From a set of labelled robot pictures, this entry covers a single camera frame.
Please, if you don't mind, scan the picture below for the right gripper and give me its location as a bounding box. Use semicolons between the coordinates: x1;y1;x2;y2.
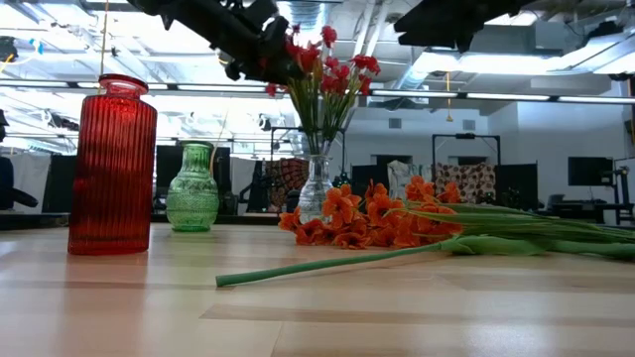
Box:
394;0;478;54

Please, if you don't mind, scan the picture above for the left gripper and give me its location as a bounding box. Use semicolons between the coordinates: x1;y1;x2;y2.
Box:
217;0;305;85

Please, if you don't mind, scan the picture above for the pink-red artificial flower bunch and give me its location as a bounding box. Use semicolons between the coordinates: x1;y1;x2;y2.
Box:
264;23;323;158
297;24;382;158

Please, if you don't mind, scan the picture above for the green textured glass vase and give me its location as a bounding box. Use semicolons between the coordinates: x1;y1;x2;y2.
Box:
165;140;220;233

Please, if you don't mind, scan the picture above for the orange artificial flower bunch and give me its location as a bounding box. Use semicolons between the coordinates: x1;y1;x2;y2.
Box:
364;176;635;249
277;182;371;250

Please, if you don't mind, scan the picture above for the red artificial tulip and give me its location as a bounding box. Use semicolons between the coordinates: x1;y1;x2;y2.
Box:
215;235;635;289

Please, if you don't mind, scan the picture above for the clear textured glass vase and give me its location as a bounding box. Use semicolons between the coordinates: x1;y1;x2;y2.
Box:
297;154;335;225

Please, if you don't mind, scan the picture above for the red ribbed glass vase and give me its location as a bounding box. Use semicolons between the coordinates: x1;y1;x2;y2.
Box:
67;73;159;257

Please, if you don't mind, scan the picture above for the ceiling light tube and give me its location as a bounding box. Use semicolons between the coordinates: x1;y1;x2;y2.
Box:
465;91;551;102
558;95;635;105
370;88;458;99

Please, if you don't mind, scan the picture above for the red patterned cloth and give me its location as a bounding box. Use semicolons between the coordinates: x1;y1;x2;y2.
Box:
265;157;311;212

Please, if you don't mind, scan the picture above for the floral patterned cloth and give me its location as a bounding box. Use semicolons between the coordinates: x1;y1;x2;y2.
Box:
435;162;497;205

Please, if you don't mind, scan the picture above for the white cloth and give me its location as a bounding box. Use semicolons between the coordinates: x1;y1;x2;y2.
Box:
386;159;414;202

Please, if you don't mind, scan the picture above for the black partition panel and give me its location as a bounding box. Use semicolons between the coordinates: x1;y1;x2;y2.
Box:
350;164;391;204
495;163;540;212
42;154;78;213

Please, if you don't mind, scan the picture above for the black computer monitor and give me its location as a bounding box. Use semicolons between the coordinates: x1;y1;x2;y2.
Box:
568;156;615;187

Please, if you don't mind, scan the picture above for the black desk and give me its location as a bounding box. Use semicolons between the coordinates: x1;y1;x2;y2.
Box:
545;197;635;225

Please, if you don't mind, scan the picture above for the white curtain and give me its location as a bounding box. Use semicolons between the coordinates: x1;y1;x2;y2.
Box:
8;153;52;212

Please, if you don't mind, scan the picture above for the silver ceiling air duct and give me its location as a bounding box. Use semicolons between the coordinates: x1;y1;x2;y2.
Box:
394;49;447;95

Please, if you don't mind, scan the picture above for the hanging yellow cord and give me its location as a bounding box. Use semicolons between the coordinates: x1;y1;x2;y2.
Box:
98;0;110;95
444;71;453;123

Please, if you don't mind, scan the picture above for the black background stand frame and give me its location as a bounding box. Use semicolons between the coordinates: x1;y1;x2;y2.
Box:
431;132;502;209

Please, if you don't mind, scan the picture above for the black camera stand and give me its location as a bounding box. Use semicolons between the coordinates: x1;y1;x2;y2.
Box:
613;166;635;225

